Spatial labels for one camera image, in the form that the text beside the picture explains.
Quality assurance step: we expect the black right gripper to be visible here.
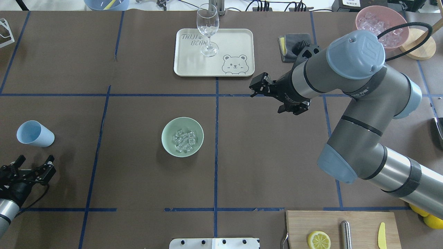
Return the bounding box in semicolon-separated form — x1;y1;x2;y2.
249;41;322;116

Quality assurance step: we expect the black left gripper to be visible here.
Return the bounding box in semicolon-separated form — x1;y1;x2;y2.
0;155;56;200

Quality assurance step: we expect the light blue plastic cup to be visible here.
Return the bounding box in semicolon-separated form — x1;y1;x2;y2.
16;120;54;148

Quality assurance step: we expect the mint green bowl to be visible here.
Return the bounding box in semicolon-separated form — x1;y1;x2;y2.
161;117;205;157

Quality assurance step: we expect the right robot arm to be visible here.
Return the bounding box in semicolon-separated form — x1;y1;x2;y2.
249;30;443;219

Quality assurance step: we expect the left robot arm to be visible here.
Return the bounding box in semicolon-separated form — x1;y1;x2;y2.
0;155;56;236

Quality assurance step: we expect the pile of clear ice cubes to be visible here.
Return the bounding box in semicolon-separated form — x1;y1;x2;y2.
171;129;197;153

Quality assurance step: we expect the pink bowl with ice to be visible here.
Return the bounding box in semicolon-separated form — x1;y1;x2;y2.
355;5;409;52

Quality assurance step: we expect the blue bowl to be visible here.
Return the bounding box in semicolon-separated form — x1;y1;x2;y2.
84;0;129;11

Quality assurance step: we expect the cream bear tray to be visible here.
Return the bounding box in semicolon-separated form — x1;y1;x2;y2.
173;28;255;77

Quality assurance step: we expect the dark grey cloth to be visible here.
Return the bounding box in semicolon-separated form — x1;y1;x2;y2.
278;33;312;63

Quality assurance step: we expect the clear wine glass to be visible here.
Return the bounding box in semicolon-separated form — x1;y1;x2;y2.
196;3;219;57

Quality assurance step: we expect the lemon half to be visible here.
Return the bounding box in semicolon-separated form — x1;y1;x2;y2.
307;231;331;249

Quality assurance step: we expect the wooden stand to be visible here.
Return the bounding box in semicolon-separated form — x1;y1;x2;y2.
400;28;436;60

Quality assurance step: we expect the yellow plastic fork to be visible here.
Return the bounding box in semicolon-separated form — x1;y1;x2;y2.
103;0;116;10

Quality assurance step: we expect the wooden cutting board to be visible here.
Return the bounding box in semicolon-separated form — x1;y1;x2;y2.
286;211;402;249

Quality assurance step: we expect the yellow plastic knife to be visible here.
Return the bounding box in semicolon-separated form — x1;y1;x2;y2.
378;222;387;249

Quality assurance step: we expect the whole yellow lemon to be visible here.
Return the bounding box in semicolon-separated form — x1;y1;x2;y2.
423;214;443;230

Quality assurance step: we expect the white wire cup rack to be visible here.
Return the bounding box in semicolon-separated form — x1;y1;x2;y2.
0;18;15;48

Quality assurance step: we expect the metal handled knife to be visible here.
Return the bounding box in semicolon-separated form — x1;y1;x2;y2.
340;220;352;249

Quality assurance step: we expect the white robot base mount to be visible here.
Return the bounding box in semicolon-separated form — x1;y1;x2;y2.
169;237;261;249

